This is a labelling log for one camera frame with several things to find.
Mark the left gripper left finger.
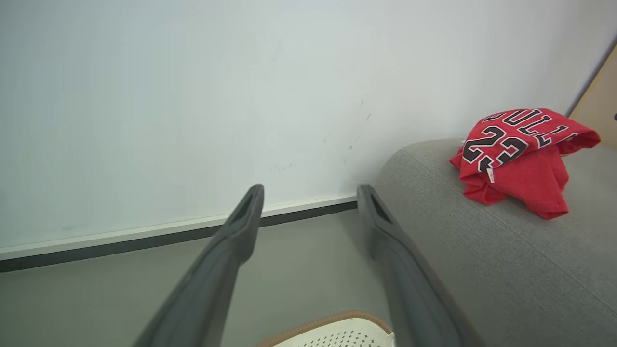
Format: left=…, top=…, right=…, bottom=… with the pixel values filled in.
left=133, top=184, right=265, bottom=347

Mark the light wooden panel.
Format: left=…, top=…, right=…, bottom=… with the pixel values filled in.
left=569, top=43, right=617, bottom=150

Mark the white perforated laundry basket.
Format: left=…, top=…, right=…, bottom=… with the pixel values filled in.
left=258, top=311, right=396, bottom=347

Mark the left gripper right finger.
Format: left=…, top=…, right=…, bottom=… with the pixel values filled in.
left=357, top=184, right=483, bottom=347

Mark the red basketball jersey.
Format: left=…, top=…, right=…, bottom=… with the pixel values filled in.
left=449, top=108, right=601, bottom=220

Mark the white and black baseboard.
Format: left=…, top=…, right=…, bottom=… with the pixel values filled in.
left=0, top=195, right=358, bottom=274

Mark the grey fabric sofa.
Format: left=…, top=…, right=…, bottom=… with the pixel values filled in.
left=374, top=138, right=617, bottom=347

